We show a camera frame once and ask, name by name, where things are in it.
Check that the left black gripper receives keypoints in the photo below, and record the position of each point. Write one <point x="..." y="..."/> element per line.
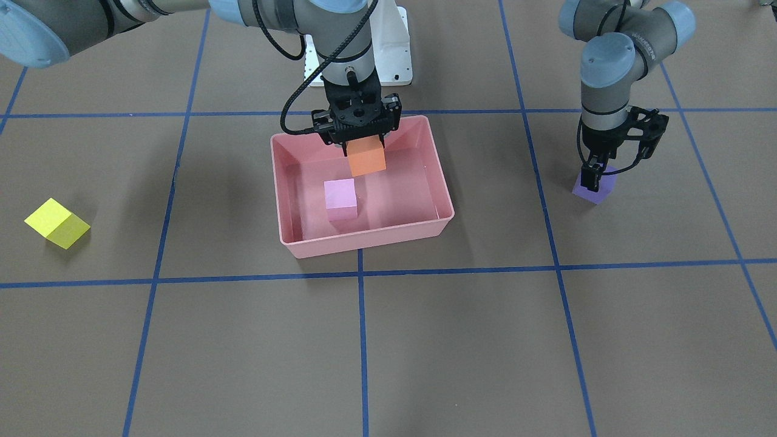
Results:
<point x="599" y="135"/>

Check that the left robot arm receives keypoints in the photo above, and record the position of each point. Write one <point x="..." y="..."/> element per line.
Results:
<point x="624" y="42"/>

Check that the pink foam block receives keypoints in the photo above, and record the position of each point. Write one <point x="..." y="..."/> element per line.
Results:
<point x="341" y="200"/>

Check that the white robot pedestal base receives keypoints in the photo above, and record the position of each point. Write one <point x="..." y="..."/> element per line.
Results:
<point x="381" y="46"/>

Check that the yellow foam block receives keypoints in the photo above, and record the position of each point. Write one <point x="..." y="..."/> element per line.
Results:
<point x="57" y="224"/>

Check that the purple foam block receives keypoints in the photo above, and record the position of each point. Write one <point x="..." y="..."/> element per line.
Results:
<point x="593" y="187"/>

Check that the orange foam block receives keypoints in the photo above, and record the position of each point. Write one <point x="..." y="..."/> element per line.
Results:
<point x="366" y="155"/>

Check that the pink plastic bin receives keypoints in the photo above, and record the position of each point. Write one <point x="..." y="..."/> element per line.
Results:
<point x="408" y="201"/>

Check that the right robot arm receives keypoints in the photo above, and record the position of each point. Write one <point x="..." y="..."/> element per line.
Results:
<point x="42" y="34"/>

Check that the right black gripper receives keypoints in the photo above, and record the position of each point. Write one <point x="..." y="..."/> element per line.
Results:
<point x="393" y="107"/>

